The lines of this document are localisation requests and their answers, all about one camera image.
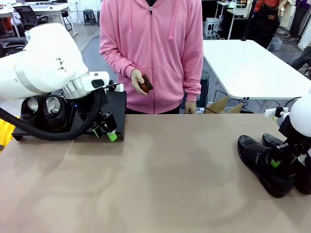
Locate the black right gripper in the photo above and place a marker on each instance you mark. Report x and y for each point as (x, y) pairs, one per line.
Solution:
(291, 143)

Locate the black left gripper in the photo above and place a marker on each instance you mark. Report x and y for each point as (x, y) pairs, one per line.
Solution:
(108, 121)

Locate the black leather shoe paper stuffed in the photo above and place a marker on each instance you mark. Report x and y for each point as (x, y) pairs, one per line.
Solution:
(269, 142)

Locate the black leather buckle shoe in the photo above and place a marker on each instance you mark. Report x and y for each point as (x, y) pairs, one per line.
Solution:
(252, 150)

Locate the black casual shoe paper stuffed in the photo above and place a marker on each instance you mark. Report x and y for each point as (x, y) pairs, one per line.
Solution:
(28, 114)
(59, 119)

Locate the brown wooden shoe brush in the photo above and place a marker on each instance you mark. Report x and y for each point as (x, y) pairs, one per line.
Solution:
(147, 83)

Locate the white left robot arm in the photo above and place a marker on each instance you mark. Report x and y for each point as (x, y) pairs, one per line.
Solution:
(48, 55)

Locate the person left forearm pink sleeve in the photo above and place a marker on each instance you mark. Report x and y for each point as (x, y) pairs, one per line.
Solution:
(193, 85)

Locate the person right forearm pink sleeve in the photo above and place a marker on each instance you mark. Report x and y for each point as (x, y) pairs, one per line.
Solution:
(116, 63)

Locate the black metal shoe stand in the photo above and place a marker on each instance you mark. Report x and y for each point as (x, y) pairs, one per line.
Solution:
(17, 135)
(119, 109)

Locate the person right hand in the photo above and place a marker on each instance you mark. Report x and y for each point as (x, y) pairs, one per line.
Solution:
(136, 80)

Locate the person left hand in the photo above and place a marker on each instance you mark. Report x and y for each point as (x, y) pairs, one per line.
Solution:
(190, 106)

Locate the brown cardboard box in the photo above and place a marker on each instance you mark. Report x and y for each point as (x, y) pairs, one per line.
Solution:
(218, 106)

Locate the person torso pink hoodie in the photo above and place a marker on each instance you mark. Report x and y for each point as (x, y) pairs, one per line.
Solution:
(150, 60)

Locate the yellow cloth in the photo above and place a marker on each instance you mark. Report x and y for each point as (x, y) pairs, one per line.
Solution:
(5, 136)

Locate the grey plastic stool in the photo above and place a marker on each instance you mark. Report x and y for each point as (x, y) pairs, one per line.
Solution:
(204, 87)

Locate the grey storage bin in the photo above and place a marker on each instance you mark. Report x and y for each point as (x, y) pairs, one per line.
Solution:
(275, 44)

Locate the small grey stool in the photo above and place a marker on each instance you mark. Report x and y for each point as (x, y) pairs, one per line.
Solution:
(88, 17)

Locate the black visitor chair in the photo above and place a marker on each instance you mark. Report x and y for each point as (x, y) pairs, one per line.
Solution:
(12, 44)

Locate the black mesh office chair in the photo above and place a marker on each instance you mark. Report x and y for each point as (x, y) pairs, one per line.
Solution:
(26, 17)

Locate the white office desk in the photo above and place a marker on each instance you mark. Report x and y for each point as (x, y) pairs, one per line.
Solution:
(36, 11)

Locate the background person black apron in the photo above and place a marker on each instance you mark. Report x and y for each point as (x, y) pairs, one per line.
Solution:
(267, 19)

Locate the background person dark clothes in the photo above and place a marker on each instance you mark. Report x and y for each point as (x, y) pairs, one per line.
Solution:
(300, 17)

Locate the white computer case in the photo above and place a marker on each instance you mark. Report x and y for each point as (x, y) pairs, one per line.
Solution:
(211, 26)

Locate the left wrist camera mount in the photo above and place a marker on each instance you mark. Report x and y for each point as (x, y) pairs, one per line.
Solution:
(118, 88)

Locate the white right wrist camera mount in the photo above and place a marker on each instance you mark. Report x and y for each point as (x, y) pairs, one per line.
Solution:
(273, 112)

